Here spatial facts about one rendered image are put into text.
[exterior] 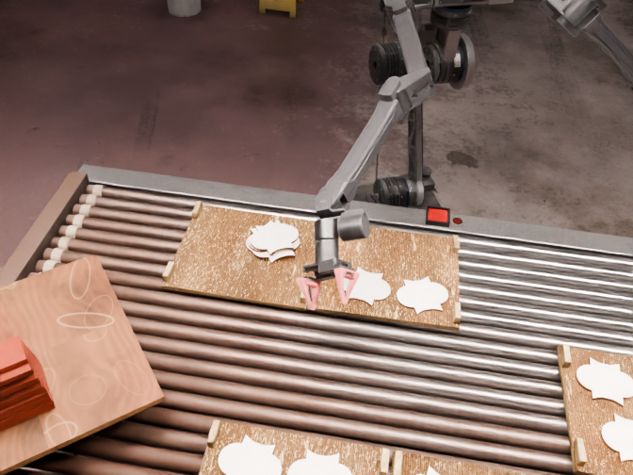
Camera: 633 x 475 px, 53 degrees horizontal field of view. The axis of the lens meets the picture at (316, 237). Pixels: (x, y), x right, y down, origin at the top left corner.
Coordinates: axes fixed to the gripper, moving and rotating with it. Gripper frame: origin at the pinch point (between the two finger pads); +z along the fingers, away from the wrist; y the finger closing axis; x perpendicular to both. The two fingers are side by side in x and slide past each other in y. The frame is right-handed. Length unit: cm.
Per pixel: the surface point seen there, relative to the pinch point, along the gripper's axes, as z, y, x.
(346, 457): 33.5, 3.3, -9.1
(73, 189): -47, 90, 20
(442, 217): -38, 5, -62
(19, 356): 13, 36, 53
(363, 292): -9.3, 13.1, -29.9
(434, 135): -150, 91, -209
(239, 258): -21.0, 42.8, -10.0
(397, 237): -29, 12, -47
